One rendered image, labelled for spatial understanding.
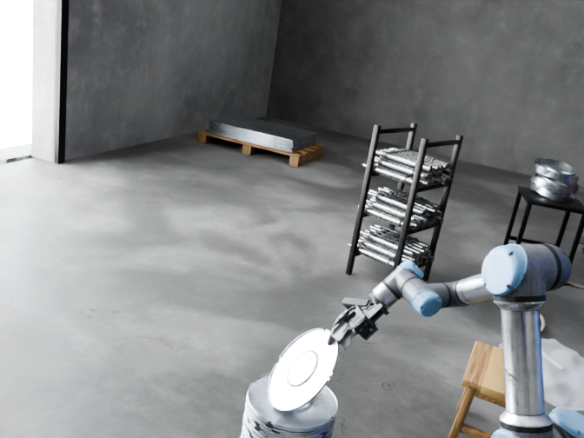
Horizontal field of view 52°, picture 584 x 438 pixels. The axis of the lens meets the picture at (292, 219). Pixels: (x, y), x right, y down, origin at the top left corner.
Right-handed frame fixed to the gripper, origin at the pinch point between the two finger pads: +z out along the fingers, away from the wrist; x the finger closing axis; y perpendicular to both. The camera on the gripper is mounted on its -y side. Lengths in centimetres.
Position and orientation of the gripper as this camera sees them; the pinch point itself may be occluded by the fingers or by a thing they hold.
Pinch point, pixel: (330, 341)
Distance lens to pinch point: 191.6
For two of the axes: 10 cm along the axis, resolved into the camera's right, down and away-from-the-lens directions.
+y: 2.8, 3.5, -8.9
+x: 6.4, 6.3, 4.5
